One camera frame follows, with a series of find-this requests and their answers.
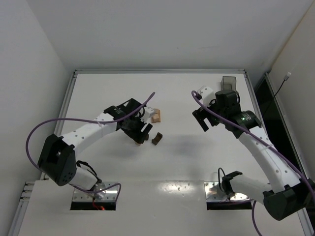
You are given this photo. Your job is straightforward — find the dark wood arch block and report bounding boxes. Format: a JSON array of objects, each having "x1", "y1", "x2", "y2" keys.
[{"x1": 152, "y1": 132, "x2": 163, "y2": 146}]

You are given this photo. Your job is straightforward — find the smoky transparent plastic bin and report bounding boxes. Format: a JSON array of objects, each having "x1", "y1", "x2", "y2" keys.
[{"x1": 220, "y1": 76, "x2": 237, "y2": 92}]

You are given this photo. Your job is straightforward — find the long light wood block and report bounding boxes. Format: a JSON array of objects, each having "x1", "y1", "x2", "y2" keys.
[{"x1": 151, "y1": 114, "x2": 159, "y2": 123}]

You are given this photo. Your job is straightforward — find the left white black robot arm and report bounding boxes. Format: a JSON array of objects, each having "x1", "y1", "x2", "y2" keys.
[{"x1": 37, "y1": 98, "x2": 155, "y2": 193}]

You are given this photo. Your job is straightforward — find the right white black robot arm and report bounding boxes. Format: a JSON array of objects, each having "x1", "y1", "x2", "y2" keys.
[{"x1": 191, "y1": 87, "x2": 315, "y2": 221}]

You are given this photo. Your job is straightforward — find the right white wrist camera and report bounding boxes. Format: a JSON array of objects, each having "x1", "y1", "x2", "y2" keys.
[{"x1": 197, "y1": 86, "x2": 216, "y2": 107}]

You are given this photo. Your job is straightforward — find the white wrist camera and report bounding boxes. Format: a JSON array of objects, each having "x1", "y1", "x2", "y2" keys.
[
  {"x1": 197, "y1": 86, "x2": 216, "y2": 107},
  {"x1": 142, "y1": 107, "x2": 156, "y2": 122}
]

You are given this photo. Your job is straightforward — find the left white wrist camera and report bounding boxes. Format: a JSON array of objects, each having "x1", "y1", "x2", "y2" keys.
[{"x1": 142, "y1": 107, "x2": 156, "y2": 122}]

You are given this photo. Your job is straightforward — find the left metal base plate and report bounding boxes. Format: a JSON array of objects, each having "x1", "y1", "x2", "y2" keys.
[{"x1": 72, "y1": 182, "x2": 121, "y2": 203}]

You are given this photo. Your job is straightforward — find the metal base plate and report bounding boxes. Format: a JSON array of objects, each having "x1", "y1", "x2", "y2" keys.
[
  {"x1": 204, "y1": 181, "x2": 251, "y2": 203},
  {"x1": 72, "y1": 182, "x2": 121, "y2": 203}
]

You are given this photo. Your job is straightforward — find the black wall cable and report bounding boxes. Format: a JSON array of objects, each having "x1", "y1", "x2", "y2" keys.
[{"x1": 272, "y1": 72, "x2": 292, "y2": 99}]

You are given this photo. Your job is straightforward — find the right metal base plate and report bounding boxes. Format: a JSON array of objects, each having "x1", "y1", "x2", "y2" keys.
[{"x1": 204, "y1": 181, "x2": 251, "y2": 203}]

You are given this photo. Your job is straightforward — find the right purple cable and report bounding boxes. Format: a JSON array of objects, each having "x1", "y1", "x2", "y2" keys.
[{"x1": 191, "y1": 90, "x2": 315, "y2": 236}]

